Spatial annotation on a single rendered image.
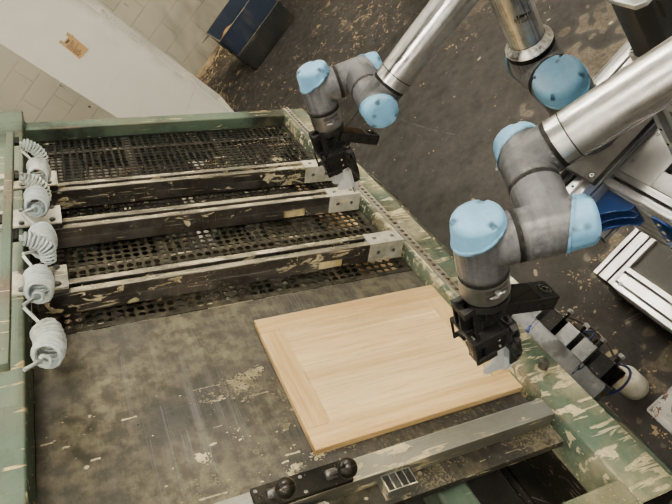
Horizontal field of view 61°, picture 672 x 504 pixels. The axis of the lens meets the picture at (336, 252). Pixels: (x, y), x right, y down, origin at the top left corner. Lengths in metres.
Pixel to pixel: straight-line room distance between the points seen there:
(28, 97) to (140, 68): 1.77
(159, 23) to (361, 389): 5.28
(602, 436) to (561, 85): 0.80
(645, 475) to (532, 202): 0.80
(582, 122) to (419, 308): 0.95
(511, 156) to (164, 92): 4.28
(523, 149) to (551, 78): 0.58
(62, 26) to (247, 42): 1.53
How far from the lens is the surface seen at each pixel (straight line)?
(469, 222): 0.77
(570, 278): 2.63
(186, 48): 6.40
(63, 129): 2.64
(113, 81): 4.91
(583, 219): 0.81
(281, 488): 1.07
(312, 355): 1.48
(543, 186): 0.83
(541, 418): 1.47
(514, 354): 0.97
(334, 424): 1.33
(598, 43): 3.30
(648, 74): 0.86
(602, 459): 1.44
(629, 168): 1.63
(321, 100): 1.34
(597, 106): 0.86
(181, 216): 1.91
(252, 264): 1.68
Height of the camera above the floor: 2.27
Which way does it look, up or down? 41 degrees down
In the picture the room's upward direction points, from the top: 57 degrees counter-clockwise
